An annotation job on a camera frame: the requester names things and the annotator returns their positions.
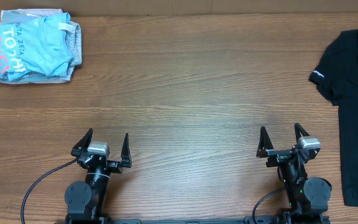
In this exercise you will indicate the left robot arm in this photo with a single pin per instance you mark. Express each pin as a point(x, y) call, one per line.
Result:
point(85, 199)

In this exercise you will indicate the light blue printed t-shirt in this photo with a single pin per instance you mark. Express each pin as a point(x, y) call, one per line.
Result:
point(35, 46)

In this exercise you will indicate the black shirt pile at right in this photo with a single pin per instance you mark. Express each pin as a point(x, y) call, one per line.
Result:
point(336, 78)

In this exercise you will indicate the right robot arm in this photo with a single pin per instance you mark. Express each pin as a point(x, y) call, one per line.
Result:
point(308, 197)

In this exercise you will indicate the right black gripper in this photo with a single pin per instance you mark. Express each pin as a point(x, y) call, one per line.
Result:
point(282, 154)

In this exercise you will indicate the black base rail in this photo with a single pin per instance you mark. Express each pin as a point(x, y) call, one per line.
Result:
point(264, 219)

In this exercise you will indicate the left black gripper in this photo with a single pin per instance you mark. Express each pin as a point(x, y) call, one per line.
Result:
point(103, 160)

